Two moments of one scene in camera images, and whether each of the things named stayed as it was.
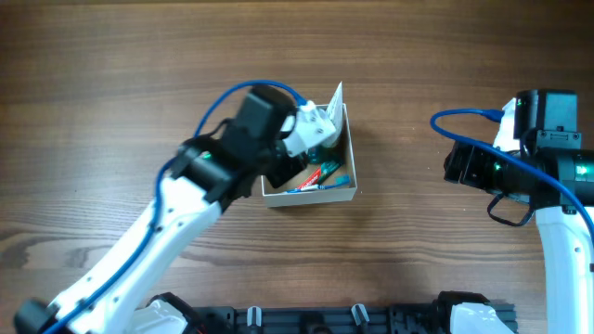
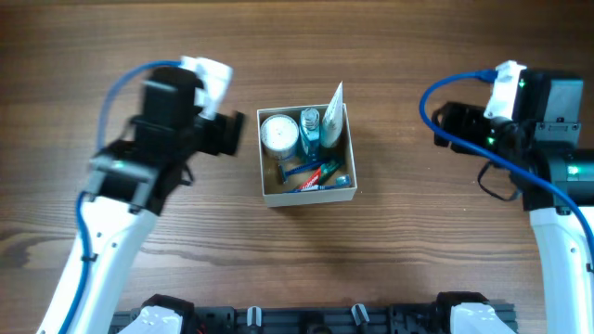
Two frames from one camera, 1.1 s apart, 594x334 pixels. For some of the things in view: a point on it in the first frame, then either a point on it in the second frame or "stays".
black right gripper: x=456 y=163 to x=464 y=127
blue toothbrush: x=341 y=181 stays
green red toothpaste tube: x=319 y=173 stays
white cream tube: x=335 y=110 stays
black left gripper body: x=288 y=168 to x=222 y=134
